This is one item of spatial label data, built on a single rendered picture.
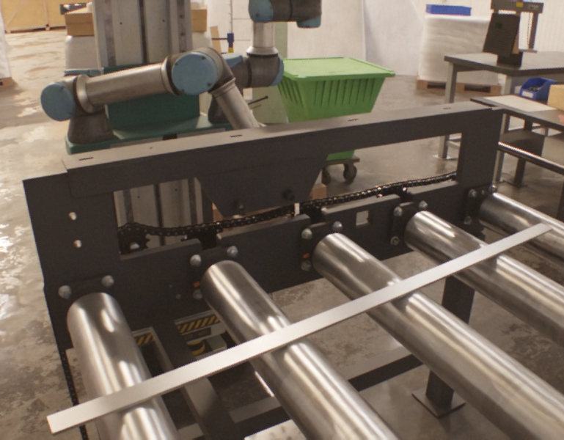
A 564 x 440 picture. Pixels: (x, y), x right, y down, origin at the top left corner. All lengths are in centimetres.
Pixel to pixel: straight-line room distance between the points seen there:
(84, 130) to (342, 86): 237
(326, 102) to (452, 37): 434
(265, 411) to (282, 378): 72
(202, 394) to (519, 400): 57
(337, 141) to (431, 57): 668
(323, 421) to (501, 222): 96
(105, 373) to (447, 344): 61
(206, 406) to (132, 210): 123
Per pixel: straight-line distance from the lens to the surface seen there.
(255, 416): 164
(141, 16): 203
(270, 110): 505
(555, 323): 122
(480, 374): 99
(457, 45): 796
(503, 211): 164
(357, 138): 136
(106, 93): 162
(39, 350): 262
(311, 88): 374
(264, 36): 196
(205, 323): 209
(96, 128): 181
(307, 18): 163
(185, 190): 217
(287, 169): 128
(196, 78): 151
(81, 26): 461
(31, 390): 241
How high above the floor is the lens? 151
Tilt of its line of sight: 26 degrees down
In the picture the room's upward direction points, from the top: 1 degrees clockwise
